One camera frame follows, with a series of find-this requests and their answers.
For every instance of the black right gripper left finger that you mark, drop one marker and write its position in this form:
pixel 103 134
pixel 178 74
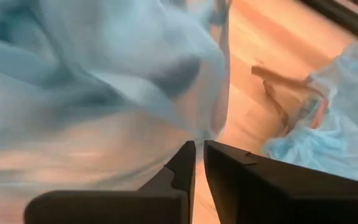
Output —
pixel 120 207

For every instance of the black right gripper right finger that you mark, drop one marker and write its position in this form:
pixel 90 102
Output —
pixel 291 196

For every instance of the blue plastic trash bag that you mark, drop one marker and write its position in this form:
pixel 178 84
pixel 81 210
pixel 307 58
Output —
pixel 337 124
pixel 89 77

